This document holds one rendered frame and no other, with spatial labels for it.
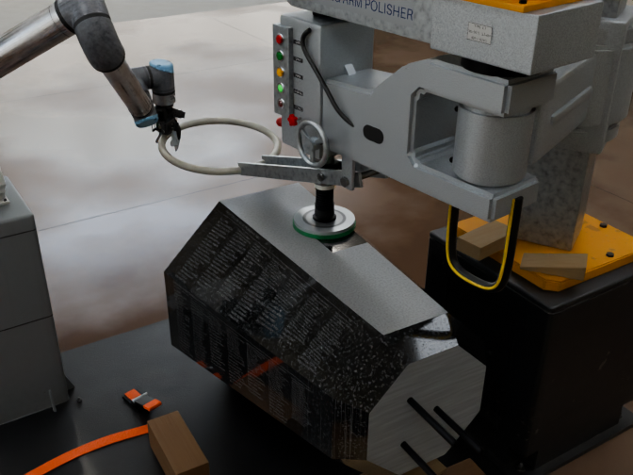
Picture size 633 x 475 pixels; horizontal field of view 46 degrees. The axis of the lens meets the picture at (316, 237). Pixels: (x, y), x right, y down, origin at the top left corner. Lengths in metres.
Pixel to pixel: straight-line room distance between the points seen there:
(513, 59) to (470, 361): 0.90
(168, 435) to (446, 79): 1.61
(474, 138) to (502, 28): 0.29
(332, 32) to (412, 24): 0.37
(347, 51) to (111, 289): 2.05
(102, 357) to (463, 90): 2.12
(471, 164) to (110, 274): 2.50
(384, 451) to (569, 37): 1.21
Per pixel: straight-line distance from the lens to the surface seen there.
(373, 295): 2.25
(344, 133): 2.26
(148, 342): 3.47
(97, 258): 4.20
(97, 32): 2.42
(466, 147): 1.94
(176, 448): 2.77
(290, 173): 2.60
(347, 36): 2.31
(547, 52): 1.77
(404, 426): 2.22
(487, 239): 2.59
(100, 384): 3.29
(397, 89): 2.05
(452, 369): 2.21
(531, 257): 2.59
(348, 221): 2.59
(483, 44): 1.81
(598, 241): 2.80
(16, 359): 3.07
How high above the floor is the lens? 2.04
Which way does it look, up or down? 29 degrees down
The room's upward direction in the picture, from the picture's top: 1 degrees clockwise
